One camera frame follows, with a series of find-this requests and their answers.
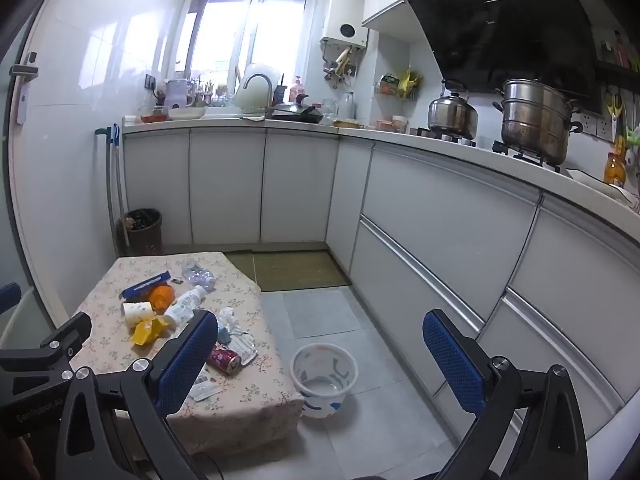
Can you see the white water heater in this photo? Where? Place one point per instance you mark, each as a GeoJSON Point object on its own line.
{"type": "Point", "coordinates": [345, 10]}

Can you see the white sink cabinet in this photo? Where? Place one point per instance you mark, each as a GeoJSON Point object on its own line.
{"type": "Point", "coordinates": [225, 185]}

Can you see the red drink can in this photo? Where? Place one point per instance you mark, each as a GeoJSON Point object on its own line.
{"type": "Point", "coordinates": [222, 358]}

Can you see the purple electric kettle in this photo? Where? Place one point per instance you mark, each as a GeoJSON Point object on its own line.
{"type": "Point", "coordinates": [177, 94]}

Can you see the white stove cabinet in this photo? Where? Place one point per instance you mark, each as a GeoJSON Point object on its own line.
{"type": "Point", "coordinates": [450, 240]}

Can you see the wall rack with yellow bags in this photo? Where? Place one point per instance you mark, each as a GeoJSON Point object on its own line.
{"type": "Point", "coordinates": [400, 85]}

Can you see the white wrappers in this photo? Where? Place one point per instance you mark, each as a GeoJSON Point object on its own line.
{"type": "Point", "coordinates": [245, 347]}

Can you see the white sachet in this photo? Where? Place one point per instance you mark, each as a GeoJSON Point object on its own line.
{"type": "Point", "coordinates": [205, 389]}

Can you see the orange oil bottle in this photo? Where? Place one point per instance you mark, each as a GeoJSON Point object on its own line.
{"type": "Point", "coordinates": [613, 170]}

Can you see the glass jar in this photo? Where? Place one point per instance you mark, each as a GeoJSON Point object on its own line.
{"type": "Point", "coordinates": [347, 105]}

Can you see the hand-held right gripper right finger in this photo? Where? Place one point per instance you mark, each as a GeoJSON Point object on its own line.
{"type": "Point", "coordinates": [452, 365]}

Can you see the black range hood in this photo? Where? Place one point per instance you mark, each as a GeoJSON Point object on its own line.
{"type": "Point", "coordinates": [500, 35]}

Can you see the yellow wrapper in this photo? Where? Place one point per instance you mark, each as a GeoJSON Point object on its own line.
{"type": "Point", "coordinates": [145, 332]}

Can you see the white paper cup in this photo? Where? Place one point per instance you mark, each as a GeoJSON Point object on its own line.
{"type": "Point", "coordinates": [137, 312]}

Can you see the pink soap bottle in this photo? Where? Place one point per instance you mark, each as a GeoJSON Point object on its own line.
{"type": "Point", "coordinates": [296, 92]}

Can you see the stainless steel kettle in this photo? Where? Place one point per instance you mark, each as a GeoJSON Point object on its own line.
{"type": "Point", "coordinates": [452, 117]}

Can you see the white plastic bottle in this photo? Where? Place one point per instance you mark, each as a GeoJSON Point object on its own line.
{"type": "Point", "coordinates": [185, 305]}

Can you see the yellow scissors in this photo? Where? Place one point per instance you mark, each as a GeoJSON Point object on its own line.
{"type": "Point", "coordinates": [614, 105]}

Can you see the orange peel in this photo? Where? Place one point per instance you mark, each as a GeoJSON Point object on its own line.
{"type": "Point", "coordinates": [161, 297]}

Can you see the small woven floor mat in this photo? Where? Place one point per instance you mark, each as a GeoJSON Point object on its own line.
{"type": "Point", "coordinates": [241, 269]}

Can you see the large woven floor mat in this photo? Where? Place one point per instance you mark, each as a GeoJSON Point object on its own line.
{"type": "Point", "coordinates": [300, 271]}

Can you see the blue toothpaste box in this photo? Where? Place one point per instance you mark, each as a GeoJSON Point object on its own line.
{"type": "Point", "coordinates": [145, 285]}

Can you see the white patterned waste bin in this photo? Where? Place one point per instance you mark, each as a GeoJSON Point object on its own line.
{"type": "Point", "coordinates": [320, 402]}

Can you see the red food bowl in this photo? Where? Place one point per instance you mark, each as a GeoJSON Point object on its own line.
{"type": "Point", "coordinates": [152, 117]}

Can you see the wall socket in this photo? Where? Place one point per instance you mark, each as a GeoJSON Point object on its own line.
{"type": "Point", "coordinates": [150, 82]}

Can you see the white tissue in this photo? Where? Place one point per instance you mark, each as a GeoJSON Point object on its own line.
{"type": "Point", "coordinates": [227, 317]}

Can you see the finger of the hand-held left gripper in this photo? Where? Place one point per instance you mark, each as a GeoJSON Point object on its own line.
{"type": "Point", "coordinates": [7, 296]}
{"type": "Point", "coordinates": [65, 335]}

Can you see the grey-blue wrapper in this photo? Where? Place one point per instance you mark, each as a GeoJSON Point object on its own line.
{"type": "Point", "coordinates": [224, 336]}

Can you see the floral tablecloth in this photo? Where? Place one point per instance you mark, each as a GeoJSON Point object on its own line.
{"type": "Point", "coordinates": [235, 395]}

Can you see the chrome faucet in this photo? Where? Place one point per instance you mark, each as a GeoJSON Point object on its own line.
{"type": "Point", "coordinates": [257, 77]}

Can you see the window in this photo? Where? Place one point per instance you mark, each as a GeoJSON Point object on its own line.
{"type": "Point", "coordinates": [250, 35]}

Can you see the white tray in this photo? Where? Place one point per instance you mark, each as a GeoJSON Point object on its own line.
{"type": "Point", "coordinates": [186, 113]}

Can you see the gas stove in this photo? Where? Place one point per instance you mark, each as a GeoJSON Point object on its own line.
{"type": "Point", "coordinates": [500, 147]}

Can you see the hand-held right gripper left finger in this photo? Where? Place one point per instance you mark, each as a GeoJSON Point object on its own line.
{"type": "Point", "coordinates": [187, 355]}

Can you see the crushed clear plastic bottle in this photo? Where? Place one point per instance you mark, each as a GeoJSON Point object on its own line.
{"type": "Point", "coordinates": [197, 276]}

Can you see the stainless steel steamer pot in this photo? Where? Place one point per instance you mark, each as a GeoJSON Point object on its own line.
{"type": "Point", "coordinates": [535, 120]}

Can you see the black wok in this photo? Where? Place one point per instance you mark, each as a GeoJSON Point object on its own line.
{"type": "Point", "coordinates": [297, 114]}

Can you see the brown trash bin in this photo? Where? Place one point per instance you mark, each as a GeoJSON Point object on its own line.
{"type": "Point", "coordinates": [145, 240]}

